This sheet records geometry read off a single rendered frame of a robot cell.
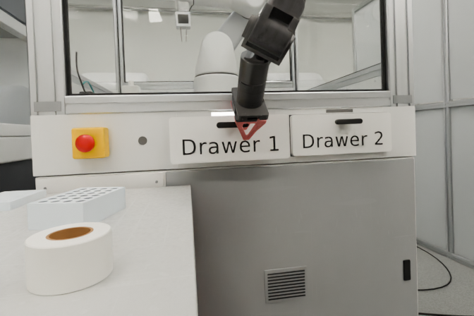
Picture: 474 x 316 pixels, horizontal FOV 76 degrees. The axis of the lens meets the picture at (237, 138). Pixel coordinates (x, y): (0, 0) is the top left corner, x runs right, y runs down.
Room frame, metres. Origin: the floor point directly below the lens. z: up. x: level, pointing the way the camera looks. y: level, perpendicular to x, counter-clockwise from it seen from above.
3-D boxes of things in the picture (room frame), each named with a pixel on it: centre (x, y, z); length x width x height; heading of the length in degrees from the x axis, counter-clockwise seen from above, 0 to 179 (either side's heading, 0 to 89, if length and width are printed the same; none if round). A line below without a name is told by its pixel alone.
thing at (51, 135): (1.27, 0.06, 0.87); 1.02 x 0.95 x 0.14; 99
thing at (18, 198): (0.61, 0.47, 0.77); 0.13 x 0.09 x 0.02; 5
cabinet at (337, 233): (1.27, 0.05, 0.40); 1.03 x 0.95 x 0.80; 99
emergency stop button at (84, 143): (0.69, 0.34, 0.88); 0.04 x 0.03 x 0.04; 99
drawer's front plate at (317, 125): (0.84, -0.29, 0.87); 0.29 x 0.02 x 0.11; 99
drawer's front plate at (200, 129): (0.74, 0.01, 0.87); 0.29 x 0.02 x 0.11; 99
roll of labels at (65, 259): (0.28, 0.16, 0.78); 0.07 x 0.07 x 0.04
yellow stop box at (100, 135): (0.72, 0.35, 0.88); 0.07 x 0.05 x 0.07; 99
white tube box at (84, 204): (0.48, 0.25, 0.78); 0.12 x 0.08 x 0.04; 174
